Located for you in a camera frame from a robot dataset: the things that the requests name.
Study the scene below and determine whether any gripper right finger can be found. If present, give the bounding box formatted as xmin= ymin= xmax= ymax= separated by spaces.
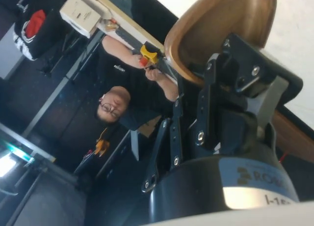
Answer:
xmin=197 ymin=33 xmax=278 ymax=153

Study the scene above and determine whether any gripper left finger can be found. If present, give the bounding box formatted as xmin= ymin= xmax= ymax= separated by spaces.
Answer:
xmin=141 ymin=92 xmax=185 ymax=194

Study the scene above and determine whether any brown cup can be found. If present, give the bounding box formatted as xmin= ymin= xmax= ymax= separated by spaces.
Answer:
xmin=164 ymin=0 xmax=278 ymax=87

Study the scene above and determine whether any orange tool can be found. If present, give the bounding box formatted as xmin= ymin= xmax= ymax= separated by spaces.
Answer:
xmin=95 ymin=127 xmax=110 ymax=156

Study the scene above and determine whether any person in black shirt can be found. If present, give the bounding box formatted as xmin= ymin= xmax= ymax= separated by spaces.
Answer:
xmin=94 ymin=35 xmax=180 ymax=131

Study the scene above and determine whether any yellow clamp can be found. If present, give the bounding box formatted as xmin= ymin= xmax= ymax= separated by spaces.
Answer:
xmin=139 ymin=44 xmax=158 ymax=65

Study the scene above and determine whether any white cardboard box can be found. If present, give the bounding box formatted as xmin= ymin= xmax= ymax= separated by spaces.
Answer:
xmin=59 ymin=0 xmax=103 ymax=39

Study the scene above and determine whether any black and red bag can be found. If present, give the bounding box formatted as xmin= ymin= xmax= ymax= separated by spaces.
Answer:
xmin=12 ymin=9 xmax=62 ymax=61

